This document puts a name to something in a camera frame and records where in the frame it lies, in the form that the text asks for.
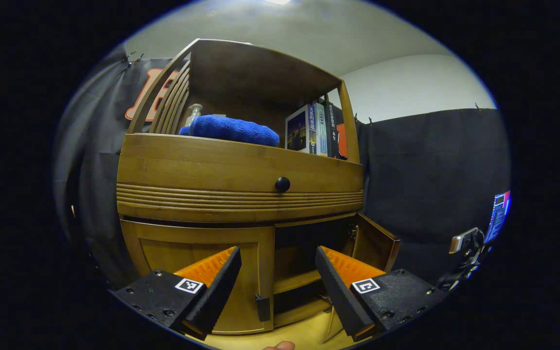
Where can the wooden double-door shoe cabinet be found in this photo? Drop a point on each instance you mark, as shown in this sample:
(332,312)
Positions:
(260,73)

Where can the wooden cabinet drawer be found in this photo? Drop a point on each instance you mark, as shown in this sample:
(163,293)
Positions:
(202,165)

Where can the clear pump bottle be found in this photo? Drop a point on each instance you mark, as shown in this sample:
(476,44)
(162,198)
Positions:
(193,113)

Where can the computer screen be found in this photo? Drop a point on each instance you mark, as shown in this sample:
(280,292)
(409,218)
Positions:
(498,216)

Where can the light blue spine book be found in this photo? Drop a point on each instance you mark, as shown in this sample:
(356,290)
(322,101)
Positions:
(321,131)

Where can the black round drawer knob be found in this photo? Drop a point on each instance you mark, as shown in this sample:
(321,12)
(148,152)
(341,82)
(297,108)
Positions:
(282,184)

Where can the blue folded towel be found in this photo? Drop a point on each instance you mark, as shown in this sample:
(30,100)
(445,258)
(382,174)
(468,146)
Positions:
(231,129)

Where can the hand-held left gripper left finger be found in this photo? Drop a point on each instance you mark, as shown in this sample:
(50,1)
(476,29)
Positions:
(221,287)

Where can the black spine book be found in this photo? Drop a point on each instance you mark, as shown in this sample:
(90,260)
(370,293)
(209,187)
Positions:
(333,131)

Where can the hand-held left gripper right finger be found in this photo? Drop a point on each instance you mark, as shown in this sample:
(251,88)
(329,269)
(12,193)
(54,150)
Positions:
(338,296)

